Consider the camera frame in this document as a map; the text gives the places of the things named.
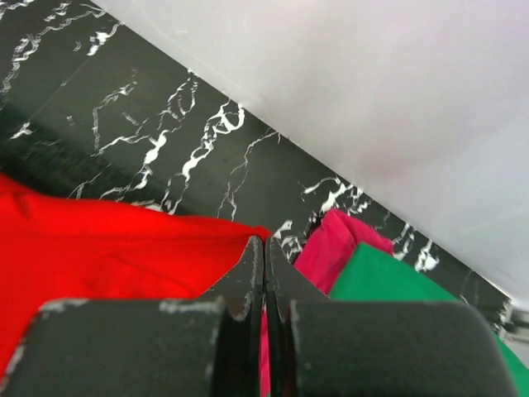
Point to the red t shirt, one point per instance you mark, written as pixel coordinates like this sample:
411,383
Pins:
61,248

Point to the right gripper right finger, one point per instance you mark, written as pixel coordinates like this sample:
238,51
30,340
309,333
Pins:
302,320

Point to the pink folded t shirt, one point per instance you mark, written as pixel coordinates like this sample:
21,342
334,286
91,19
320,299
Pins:
343,259

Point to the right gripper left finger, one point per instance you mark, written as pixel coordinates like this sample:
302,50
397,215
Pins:
207,346

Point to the green folded t shirt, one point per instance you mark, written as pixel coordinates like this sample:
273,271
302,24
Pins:
391,331

